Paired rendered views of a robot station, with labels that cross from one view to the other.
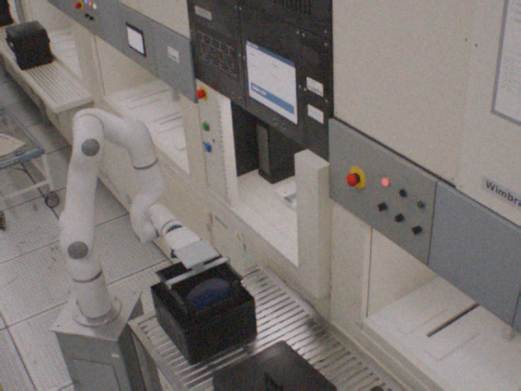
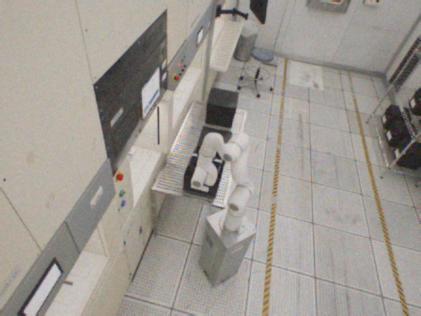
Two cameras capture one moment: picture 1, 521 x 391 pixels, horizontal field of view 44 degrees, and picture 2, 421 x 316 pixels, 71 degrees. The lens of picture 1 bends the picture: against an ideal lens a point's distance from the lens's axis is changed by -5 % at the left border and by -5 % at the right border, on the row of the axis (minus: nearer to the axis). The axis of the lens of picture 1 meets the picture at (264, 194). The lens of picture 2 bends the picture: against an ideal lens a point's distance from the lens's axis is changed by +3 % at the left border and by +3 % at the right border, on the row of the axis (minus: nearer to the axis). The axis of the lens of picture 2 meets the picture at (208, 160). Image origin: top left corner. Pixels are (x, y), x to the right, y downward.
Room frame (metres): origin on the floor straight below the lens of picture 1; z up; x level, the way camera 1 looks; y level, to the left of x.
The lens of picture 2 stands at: (2.94, 1.18, 2.60)
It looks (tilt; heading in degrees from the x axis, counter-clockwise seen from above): 46 degrees down; 217
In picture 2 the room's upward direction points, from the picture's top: 10 degrees clockwise
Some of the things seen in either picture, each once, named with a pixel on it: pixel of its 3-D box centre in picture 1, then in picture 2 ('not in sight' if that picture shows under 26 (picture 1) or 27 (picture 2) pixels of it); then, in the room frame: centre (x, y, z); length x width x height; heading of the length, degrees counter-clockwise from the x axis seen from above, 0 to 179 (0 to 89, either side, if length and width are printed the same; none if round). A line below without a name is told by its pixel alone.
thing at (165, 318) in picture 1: (204, 310); (204, 174); (1.74, 0.24, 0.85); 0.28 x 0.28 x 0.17; 31
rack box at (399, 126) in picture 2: not in sight; (400, 134); (-1.15, 1.16, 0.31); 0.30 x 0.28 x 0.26; 31
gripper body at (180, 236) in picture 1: (181, 241); not in sight; (1.83, 0.29, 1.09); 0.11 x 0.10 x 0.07; 31
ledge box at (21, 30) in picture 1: (28, 45); not in sight; (4.50, 1.63, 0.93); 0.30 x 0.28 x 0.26; 29
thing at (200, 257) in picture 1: (200, 288); (206, 165); (1.74, 0.24, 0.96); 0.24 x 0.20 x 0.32; 121
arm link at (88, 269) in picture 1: (79, 241); (238, 203); (1.90, 0.68, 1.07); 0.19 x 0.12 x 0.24; 15
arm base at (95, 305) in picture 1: (91, 291); (234, 217); (1.86, 0.67, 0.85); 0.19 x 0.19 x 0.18
